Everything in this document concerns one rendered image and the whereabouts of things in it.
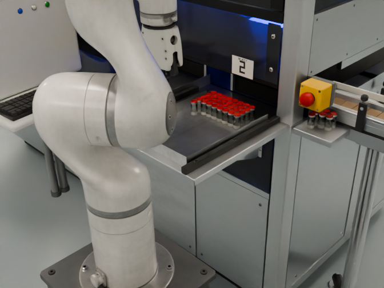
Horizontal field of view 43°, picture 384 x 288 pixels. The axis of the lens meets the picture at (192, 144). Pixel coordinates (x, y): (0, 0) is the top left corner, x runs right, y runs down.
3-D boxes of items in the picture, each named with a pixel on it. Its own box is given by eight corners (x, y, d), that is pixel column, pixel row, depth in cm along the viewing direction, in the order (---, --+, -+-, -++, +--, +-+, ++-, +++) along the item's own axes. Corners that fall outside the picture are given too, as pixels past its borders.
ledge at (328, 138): (317, 118, 156) (318, 112, 155) (354, 131, 148) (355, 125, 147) (292, 133, 147) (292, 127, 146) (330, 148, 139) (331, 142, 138)
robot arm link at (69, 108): (142, 222, 83) (131, 93, 71) (40, 212, 86) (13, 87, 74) (158, 182, 94) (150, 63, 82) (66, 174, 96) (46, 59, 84)
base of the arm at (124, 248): (118, 327, 87) (106, 248, 78) (61, 272, 99) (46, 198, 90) (194, 272, 98) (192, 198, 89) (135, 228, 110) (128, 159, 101)
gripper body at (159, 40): (186, 19, 110) (187, 66, 116) (156, 11, 116) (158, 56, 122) (162, 27, 105) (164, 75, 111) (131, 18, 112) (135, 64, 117)
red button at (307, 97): (304, 101, 140) (306, 88, 138) (316, 105, 137) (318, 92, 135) (296, 106, 137) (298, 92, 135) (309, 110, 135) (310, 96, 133)
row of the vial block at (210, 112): (199, 109, 158) (199, 96, 155) (242, 127, 146) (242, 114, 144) (194, 111, 156) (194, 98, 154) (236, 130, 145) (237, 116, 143)
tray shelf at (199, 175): (154, 67, 196) (153, 63, 195) (301, 122, 153) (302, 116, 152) (48, 105, 167) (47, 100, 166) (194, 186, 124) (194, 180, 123)
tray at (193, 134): (205, 99, 164) (205, 90, 163) (267, 124, 148) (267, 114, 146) (125, 135, 144) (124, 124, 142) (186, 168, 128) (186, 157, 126)
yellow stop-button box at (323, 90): (311, 98, 145) (314, 75, 142) (333, 104, 141) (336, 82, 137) (297, 106, 141) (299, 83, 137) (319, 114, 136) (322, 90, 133)
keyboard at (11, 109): (78, 77, 203) (78, 71, 202) (100, 85, 196) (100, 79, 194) (-9, 111, 177) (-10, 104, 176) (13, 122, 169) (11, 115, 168)
